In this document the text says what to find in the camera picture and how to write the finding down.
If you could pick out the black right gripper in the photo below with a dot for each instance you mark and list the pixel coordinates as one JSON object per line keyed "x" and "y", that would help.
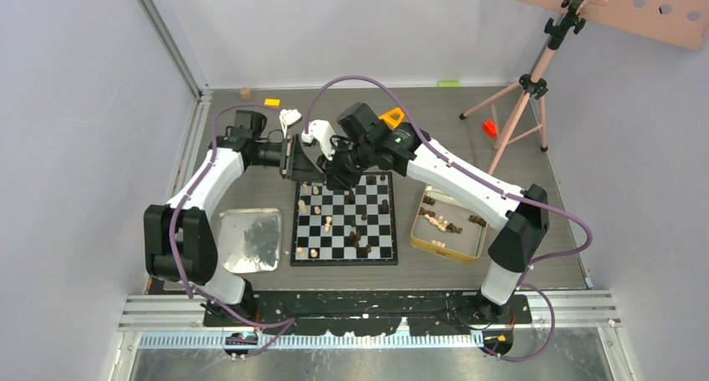
{"x": 328, "y": 163}

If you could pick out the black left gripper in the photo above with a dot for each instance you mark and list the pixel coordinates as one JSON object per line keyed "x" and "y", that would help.
{"x": 298, "y": 167}

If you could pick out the dark chess piece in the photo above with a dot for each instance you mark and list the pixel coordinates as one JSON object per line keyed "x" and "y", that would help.
{"x": 384, "y": 207}

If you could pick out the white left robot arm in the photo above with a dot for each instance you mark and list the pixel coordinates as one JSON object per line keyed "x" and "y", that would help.
{"x": 179, "y": 242}

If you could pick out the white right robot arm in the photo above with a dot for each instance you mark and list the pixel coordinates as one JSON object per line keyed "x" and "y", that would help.
{"x": 516, "y": 214}

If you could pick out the light chess pieces cluster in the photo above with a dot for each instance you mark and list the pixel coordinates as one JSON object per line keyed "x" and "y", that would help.
{"x": 440, "y": 223}

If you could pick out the pink perforated board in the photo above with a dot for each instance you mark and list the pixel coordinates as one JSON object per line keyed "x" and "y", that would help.
{"x": 682, "y": 23}

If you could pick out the yellow triangle toy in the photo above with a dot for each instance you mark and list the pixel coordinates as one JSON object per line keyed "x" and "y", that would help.
{"x": 393, "y": 118}

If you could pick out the black and white chessboard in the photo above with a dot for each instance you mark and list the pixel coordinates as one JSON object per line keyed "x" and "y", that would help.
{"x": 345, "y": 228}

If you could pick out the small yellow block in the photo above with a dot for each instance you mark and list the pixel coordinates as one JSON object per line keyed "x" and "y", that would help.
{"x": 275, "y": 103}

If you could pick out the silver tin lid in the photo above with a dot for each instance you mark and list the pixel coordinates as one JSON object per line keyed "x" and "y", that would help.
{"x": 249, "y": 240}

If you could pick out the gold square metal tin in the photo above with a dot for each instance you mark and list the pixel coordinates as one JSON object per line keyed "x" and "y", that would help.
{"x": 462, "y": 242}

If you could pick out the red block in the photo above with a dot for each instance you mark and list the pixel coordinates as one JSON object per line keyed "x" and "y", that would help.
{"x": 489, "y": 127}

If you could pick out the dark pawn in tin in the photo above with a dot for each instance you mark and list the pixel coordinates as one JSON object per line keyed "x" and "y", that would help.
{"x": 477, "y": 220}

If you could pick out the pink tripod stand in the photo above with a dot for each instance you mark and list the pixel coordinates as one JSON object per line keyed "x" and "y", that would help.
{"x": 531, "y": 87}

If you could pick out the green block at wall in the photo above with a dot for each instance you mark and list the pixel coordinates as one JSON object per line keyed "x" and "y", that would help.
{"x": 448, "y": 84}

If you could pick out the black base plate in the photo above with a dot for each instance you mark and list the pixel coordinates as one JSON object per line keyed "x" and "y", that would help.
{"x": 369, "y": 313}

